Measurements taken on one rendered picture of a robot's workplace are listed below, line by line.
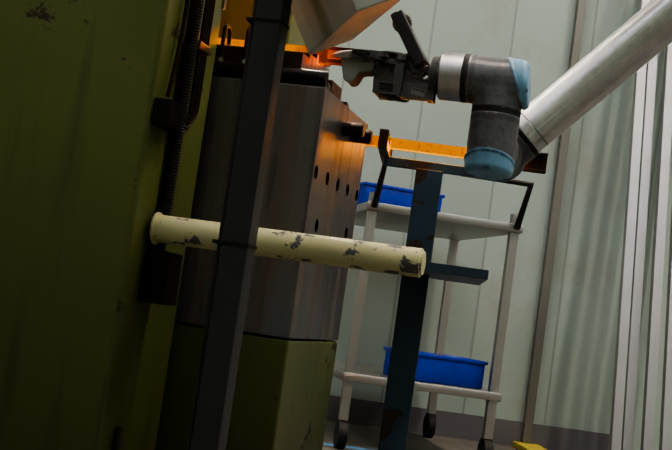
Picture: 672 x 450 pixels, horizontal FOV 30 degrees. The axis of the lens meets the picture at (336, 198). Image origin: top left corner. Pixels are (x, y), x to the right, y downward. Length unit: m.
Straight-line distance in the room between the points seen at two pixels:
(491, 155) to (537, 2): 4.15
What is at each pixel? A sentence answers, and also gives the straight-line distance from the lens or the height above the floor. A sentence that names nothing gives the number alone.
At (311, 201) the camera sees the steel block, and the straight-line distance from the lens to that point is 2.20.
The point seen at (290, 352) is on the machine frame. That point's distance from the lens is 2.20.
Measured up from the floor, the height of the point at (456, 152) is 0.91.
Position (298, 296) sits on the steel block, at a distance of 2.20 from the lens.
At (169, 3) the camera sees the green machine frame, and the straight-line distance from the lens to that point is 2.03.
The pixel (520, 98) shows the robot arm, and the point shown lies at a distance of 2.29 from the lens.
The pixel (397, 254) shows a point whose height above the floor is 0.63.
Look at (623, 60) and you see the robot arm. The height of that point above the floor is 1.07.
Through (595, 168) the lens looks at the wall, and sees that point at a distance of 6.31.
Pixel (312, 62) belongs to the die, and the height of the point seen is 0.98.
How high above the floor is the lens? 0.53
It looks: 5 degrees up
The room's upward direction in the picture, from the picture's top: 8 degrees clockwise
